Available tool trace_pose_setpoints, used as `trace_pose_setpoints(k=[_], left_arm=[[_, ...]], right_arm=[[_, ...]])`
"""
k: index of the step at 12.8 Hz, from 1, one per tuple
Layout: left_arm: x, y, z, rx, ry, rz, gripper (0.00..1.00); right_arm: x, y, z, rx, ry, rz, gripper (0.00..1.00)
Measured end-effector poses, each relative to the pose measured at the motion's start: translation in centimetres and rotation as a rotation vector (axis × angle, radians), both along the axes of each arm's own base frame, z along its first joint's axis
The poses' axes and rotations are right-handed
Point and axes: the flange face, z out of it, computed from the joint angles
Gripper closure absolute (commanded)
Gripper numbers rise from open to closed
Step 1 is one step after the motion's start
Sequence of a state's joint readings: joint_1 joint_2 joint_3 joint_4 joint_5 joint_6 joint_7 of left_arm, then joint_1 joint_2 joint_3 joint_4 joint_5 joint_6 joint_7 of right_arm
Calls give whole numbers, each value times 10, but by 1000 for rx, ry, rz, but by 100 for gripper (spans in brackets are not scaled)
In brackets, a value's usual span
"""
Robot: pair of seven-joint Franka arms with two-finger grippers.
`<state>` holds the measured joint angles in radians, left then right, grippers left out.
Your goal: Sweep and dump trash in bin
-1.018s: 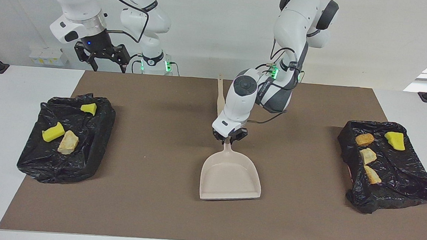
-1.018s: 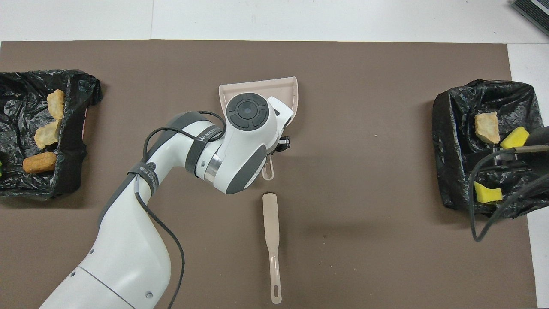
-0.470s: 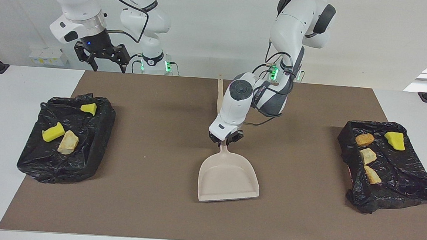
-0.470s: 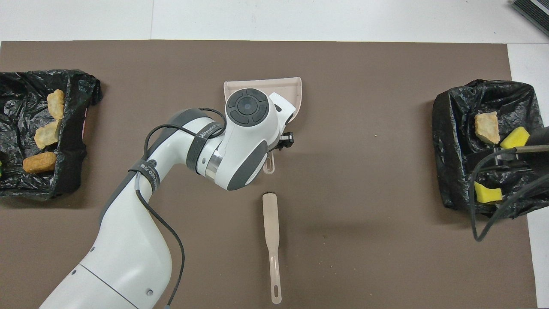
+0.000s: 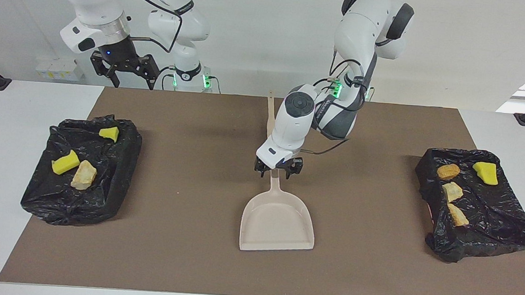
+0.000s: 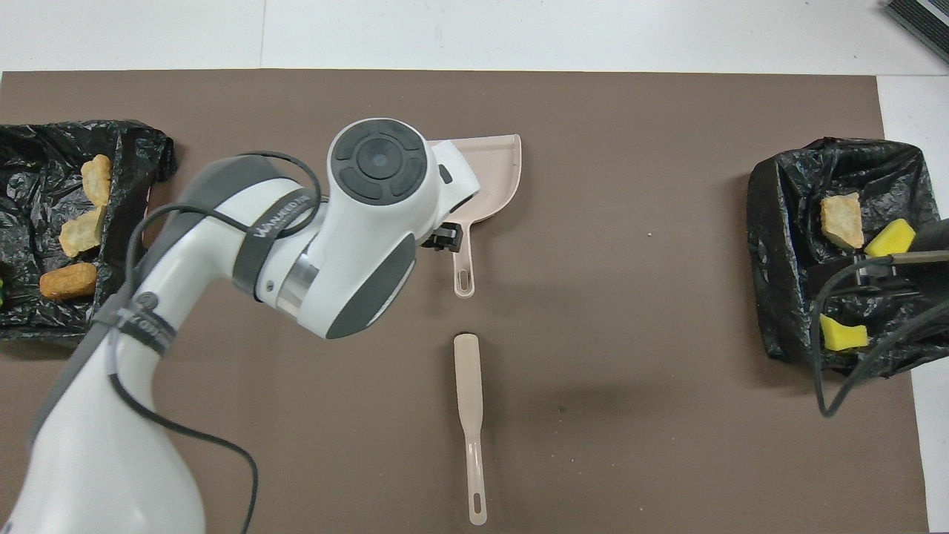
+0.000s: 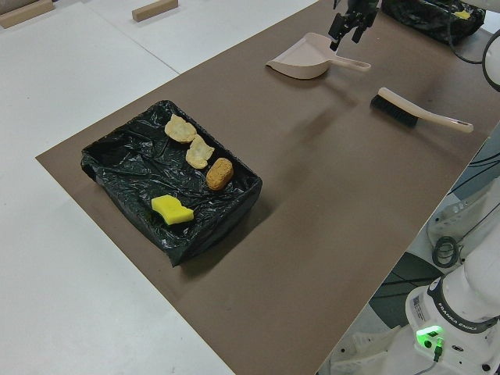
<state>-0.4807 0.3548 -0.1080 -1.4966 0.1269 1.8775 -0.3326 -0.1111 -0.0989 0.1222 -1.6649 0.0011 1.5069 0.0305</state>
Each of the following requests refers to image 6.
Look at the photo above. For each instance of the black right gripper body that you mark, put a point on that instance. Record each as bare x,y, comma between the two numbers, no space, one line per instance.
934,236

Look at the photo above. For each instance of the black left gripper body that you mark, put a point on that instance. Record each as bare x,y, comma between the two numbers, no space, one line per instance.
443,237

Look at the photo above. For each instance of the notched yellow sponge piece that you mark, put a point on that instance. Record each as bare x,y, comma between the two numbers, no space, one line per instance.
890,241

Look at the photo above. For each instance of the beige plastic dustpan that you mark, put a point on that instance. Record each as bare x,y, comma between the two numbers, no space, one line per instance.
493,178

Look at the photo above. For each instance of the striped croissant bread piece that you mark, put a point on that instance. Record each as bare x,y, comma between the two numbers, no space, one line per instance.
81,233
842,221
96,179

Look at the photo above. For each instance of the green and yellow sponge piece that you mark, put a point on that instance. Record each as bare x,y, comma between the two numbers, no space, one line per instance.
841,335

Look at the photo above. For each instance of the beige brush with black bristles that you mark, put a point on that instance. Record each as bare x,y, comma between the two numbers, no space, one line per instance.
468,386

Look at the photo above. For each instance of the brown bread roll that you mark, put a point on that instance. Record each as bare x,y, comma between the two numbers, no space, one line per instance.
68,282

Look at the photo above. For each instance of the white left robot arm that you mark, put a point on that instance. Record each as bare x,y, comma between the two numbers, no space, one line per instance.
348,222

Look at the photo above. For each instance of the black bag lined bin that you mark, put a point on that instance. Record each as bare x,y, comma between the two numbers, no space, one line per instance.
786,222
37,319

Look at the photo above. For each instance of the brown table mat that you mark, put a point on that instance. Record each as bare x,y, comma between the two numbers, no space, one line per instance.
593,148

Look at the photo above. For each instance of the black grille device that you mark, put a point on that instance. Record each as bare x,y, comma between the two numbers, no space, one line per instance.
923,18

